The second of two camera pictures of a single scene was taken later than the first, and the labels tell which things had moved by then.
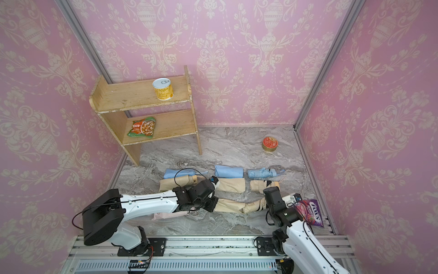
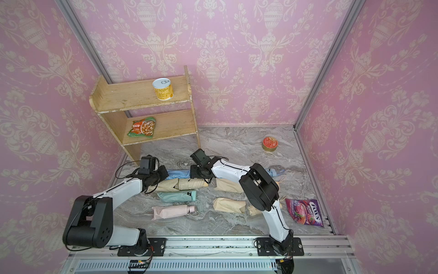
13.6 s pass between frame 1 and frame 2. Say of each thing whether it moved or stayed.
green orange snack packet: stayed
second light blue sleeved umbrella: stayed
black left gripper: moved
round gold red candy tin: stayed
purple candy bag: stayed
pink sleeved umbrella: stayed
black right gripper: moved
